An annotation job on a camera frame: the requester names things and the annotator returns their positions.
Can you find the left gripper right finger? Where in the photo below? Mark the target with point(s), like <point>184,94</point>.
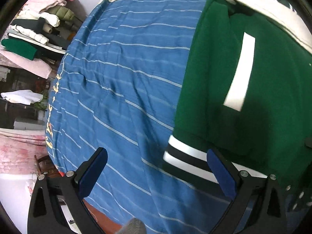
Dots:
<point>268,212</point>

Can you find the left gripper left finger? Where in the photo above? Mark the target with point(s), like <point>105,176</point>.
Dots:
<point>45,214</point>

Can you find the green varsity jacket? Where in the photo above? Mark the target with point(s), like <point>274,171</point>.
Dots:
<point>247,92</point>

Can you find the pile of folded clothes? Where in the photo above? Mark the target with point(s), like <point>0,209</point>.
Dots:
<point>41,29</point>

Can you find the white garment on shelf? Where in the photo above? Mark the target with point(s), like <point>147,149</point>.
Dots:
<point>25,97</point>

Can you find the blue striped bed sheet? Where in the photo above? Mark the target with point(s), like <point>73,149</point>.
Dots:
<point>119,85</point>

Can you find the pink cloth shelf cover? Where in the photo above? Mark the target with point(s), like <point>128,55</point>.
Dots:
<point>35,66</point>

